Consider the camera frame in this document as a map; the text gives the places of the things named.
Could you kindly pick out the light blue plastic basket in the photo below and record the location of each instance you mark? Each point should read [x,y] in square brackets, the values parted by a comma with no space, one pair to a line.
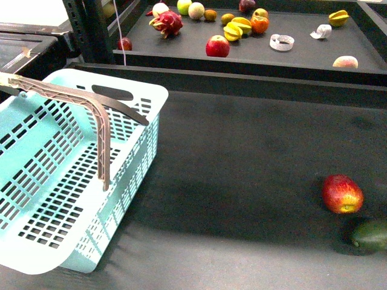
[54,211]

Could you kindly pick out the red yellow mango on table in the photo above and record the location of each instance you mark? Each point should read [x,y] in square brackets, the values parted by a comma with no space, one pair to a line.
[341,194]

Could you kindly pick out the large red apple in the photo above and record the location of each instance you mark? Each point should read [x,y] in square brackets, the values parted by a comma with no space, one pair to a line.
[217,46]

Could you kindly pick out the front yellow starfruit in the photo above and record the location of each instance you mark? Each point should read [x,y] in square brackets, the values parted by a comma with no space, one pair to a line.
[232,32]

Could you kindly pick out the yellow starfruit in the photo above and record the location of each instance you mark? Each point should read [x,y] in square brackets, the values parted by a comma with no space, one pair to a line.
[232,32]
[243,23]
[339,18]

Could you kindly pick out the small dark red apple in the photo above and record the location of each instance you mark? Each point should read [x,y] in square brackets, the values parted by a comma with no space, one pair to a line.
[124,44]

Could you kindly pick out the pink dragon fruit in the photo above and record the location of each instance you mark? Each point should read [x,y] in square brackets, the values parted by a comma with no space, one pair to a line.
[167,23]

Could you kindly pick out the brown kiwi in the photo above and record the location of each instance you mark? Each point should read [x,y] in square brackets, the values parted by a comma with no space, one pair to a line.
[210,15]

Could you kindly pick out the small yellow-brown fruit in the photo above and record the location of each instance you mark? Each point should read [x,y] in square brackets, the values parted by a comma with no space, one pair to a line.
[226,18]

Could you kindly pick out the rear yellow starfruit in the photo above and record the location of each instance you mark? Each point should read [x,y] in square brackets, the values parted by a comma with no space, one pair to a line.
[243,23]

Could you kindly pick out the pale green melon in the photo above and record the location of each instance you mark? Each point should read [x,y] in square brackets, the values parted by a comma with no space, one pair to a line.
[196,10]

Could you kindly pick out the orange persimmon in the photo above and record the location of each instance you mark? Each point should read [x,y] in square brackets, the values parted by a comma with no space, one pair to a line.
[259,24]

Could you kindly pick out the green apple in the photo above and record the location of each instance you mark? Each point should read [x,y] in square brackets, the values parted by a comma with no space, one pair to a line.
[183,7]

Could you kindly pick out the white round fruit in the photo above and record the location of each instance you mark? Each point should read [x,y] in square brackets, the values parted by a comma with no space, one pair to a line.
[159,8]

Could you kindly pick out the small red-yellow apple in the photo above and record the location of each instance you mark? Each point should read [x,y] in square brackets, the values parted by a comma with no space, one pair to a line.
[260,12]

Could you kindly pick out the pale pink peach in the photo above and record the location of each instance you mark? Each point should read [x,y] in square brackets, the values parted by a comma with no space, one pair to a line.
[346,62]

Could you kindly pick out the white crumpled foam net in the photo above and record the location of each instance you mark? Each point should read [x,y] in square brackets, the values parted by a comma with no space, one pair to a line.
[322,32]

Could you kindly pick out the black upper display tray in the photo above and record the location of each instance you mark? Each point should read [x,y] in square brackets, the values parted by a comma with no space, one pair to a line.
[286,49]

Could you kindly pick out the black chest freezer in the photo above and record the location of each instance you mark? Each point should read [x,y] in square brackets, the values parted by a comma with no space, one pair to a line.
[36,50]

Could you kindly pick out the far right yellow starfruit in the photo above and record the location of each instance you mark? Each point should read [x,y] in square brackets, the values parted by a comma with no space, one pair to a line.
[339,18]

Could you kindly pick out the green avocado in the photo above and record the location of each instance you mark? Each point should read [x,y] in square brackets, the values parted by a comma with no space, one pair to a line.
[370,235]

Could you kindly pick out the black metal shelf post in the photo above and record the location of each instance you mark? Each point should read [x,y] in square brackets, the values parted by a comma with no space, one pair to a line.
[90,29]

